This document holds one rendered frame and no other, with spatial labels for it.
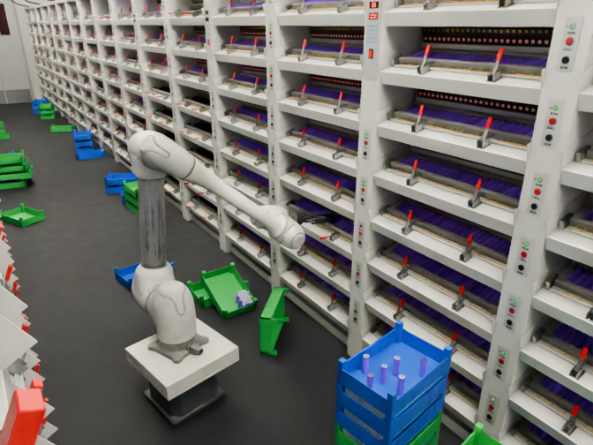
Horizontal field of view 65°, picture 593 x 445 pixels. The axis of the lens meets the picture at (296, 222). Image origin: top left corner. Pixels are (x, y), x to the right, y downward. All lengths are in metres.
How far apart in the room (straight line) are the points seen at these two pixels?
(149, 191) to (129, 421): 0.93
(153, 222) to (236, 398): 0.82
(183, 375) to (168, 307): 0.26
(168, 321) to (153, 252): 0.29
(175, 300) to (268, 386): 0.61
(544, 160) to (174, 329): 1.38
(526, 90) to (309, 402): 1.44
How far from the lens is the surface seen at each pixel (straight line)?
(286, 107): 2.31
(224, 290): 2.72
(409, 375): 1.54
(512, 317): 1.62
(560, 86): 1.40
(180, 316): 1.88
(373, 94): 1.82
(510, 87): 1.47
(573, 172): 1.40
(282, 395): 2.14
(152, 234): 1.96
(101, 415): 2.21
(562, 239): 1.47
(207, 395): 2.11
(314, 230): 2.29
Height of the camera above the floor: 1.47
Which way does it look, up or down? 23 degrees down
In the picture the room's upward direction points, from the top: straight up
